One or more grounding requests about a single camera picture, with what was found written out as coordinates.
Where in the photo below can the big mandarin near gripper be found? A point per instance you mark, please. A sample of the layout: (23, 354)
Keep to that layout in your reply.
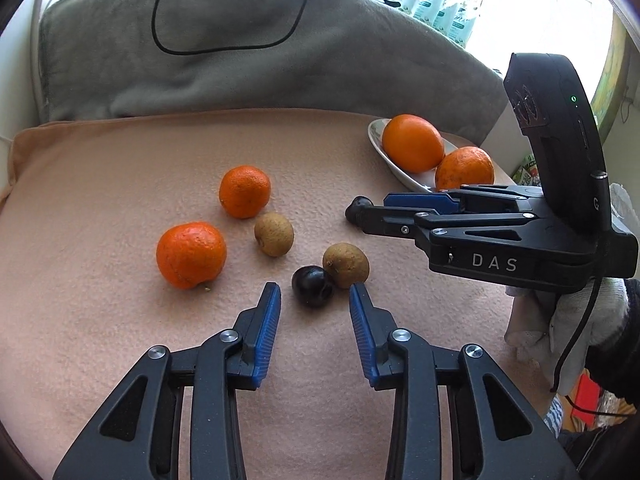
(191, 254)

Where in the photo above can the white gloved hand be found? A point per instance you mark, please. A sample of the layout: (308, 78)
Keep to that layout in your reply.
(538, 335)

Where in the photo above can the dark plum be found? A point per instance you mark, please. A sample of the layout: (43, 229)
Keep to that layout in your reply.
(312, 286)

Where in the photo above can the small mandarin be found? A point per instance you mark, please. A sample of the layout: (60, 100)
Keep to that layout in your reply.
(244, 191)

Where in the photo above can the floral white plate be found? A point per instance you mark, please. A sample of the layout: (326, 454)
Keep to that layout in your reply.
(416, 182)

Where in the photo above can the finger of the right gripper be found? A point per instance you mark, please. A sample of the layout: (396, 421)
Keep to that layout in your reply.
(442, 203)
(385, 222)

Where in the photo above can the grey blanket on backrest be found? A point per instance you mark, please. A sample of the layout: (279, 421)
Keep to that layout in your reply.
(102, 59)

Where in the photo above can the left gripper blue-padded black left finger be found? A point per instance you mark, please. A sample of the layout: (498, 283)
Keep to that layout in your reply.
(135, 434)

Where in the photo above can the pink blanket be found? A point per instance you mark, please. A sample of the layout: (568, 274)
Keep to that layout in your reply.
(82, 297)

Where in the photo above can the brown longan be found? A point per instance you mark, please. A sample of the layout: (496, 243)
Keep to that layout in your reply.
(274, 234)
(346, 264)

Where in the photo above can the brown longan lower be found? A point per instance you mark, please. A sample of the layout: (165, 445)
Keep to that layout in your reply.
(346, 264)

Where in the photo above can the green juice carton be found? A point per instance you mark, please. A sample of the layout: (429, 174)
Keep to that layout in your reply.
(527, 173)

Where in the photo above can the white sofa armrest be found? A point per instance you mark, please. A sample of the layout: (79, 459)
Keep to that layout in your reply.
(19, 109)

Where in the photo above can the brown longan upper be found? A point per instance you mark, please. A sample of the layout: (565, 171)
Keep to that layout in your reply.
(274, 234)

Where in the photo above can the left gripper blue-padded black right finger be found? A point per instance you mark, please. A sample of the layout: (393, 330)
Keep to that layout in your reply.
(495, 432)

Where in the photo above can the speckled orange on plate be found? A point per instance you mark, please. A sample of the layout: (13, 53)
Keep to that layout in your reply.
(467, 165)

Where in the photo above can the large smooth orange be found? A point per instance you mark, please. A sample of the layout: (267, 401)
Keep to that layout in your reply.
(412, 143)

